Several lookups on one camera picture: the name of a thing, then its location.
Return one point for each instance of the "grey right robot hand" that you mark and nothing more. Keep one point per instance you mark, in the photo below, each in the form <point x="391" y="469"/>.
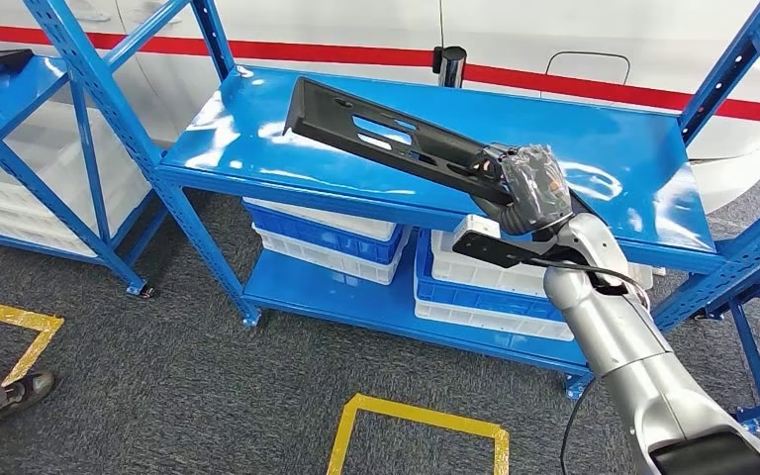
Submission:
<point x="537" y="187"/>

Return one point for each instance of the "blue metal shelf rack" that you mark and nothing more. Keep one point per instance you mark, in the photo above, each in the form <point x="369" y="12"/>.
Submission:
<point x="550" y="131"/>
<point x="13" y="85"/>
<point x="744" y="354"/>

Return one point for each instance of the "white car body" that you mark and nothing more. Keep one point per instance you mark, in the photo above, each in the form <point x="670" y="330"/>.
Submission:
<point x="354" y="19"/>

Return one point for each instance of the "yellow floor tape square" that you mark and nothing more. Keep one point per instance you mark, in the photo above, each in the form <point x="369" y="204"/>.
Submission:
<point x="432" y="419"/>
<point x="13" y="314"/>

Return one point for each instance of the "translucent white crate stack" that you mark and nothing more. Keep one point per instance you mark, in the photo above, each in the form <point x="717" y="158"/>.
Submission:
<point x="46" y="170"/>

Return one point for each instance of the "person's shoe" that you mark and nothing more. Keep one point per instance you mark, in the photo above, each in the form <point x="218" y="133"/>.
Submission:
<point x="29" y="390"/>

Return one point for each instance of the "blue plastic crate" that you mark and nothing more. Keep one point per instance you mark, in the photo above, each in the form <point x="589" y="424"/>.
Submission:
<point x="472" y="301"/>
<point x="321" y="235"/>

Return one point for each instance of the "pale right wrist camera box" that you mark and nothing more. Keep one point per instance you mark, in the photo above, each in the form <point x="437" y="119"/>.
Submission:
<point x="475" y="226"/>

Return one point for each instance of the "chrome and black stanchion post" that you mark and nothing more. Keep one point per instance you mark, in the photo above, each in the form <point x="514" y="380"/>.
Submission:
<point x="451" y="65"/>

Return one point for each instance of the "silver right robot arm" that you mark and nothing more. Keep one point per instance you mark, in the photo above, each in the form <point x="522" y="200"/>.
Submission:
<point x="616" y="328"/>

